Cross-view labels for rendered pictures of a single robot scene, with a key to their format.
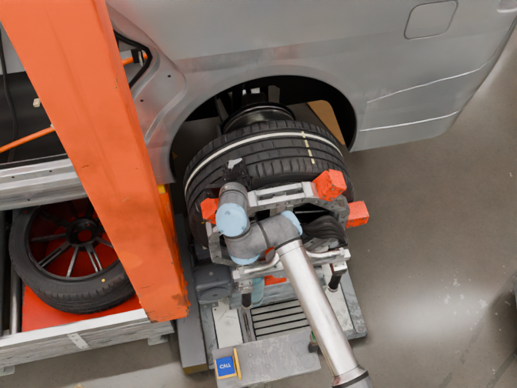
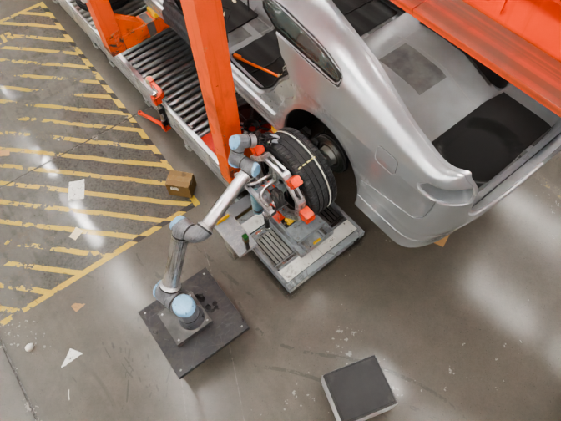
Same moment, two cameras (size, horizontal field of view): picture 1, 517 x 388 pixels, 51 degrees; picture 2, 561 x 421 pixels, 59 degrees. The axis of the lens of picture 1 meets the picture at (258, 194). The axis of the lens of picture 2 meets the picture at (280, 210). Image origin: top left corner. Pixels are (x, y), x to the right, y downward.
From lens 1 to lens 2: 2.21 m
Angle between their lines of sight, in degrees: 33
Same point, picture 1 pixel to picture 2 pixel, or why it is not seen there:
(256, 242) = (236, 159)
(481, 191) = (435, 327)
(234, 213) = (235, 139)
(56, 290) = not seen: hidden behind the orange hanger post
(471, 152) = (463, 311)
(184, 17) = (296, 64)
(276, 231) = (245, 164)
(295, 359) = (238, 243)
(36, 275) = not seen: hidden behind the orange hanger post
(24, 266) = not seen: hidden behind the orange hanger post
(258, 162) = (283, 146)
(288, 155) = (294, 155)
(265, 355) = (233, 229)
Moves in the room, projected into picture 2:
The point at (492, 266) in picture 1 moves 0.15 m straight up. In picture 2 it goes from (379, 352) to (382, 347)
